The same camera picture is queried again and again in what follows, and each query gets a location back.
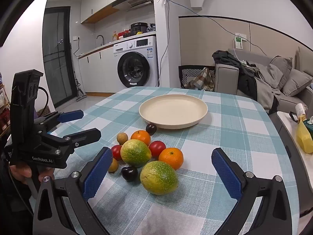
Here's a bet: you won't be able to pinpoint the black wall cable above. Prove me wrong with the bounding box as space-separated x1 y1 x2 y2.
156 0 267 57

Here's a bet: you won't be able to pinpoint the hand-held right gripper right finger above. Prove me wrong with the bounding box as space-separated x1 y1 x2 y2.
211 147 292 235

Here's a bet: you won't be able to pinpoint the plaid cloth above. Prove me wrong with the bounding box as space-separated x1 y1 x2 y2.
187 68 216 91

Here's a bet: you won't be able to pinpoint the cream round plate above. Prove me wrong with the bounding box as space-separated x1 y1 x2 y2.
139 94 208 129

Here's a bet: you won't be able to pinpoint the person's left forearm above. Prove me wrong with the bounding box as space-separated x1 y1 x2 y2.
0 166 33 235

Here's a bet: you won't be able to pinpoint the green yellow passion fruit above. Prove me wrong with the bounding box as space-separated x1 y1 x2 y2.
120 139 152 167
140 161 179 195

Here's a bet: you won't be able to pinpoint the brown longan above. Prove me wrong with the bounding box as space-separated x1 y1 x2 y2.
117 132 129 145
108 158 119 173

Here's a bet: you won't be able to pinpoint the storage shelf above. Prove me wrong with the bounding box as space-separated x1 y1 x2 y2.
0 72 11 137

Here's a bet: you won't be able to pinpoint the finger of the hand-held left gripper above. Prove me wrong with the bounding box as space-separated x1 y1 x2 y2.
49 128 101 152
48 110 84 125

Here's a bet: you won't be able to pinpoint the black patterned laundry basket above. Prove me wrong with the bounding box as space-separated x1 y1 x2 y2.
178 65 216 89

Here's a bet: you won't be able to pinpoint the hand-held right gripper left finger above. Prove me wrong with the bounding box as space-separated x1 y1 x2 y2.
32 147 113 235

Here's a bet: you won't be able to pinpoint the person's left hand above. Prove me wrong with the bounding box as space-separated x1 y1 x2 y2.
9 163 55 186

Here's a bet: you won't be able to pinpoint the dark jacket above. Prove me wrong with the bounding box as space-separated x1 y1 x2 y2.
212 50 258 101

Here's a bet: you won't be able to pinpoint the white bottle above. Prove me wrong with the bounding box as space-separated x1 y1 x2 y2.
295 103 307 118

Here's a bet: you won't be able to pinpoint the orange mandarin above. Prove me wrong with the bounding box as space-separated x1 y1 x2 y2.
159 147 184 170
130 130 151 146

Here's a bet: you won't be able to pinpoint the white side table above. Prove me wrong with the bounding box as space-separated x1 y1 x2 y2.
276 111 313 213

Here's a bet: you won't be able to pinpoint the red tomato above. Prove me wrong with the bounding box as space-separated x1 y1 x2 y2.
148 140 167 158
111 145 123 161

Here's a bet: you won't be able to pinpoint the white kitchen counter cabinet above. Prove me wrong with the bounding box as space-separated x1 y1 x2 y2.
78 31 157 94

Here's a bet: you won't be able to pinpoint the grey cushion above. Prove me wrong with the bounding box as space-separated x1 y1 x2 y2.
281 69 313 97
268 56 292 89

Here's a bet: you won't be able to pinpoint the grey garment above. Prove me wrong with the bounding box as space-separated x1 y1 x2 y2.
249 62 279 115

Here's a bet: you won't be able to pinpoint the green white wall device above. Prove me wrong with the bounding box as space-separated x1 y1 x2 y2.
233 33 244 50

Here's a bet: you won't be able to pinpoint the black glass door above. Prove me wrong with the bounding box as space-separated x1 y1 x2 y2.
42 6 74 108

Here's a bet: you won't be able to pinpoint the white washing machine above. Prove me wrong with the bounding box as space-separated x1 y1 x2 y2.
113 36 159 88

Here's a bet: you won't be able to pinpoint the floor mop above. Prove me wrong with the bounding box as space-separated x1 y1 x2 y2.
73 78 86 102

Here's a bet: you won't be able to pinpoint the yellow bag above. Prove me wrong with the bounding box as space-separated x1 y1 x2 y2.
296 119 313 154

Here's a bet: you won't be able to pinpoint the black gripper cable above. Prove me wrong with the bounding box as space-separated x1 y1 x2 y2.
36 86 50 117

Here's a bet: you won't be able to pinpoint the teal checked tablecloth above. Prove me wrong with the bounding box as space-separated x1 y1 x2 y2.
29 86 300 235

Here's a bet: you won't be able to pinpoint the grey sofa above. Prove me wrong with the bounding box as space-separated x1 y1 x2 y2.
215 46 313 118

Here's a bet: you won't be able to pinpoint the white wall cabinets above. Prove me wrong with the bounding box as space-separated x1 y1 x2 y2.
80 0 130 24

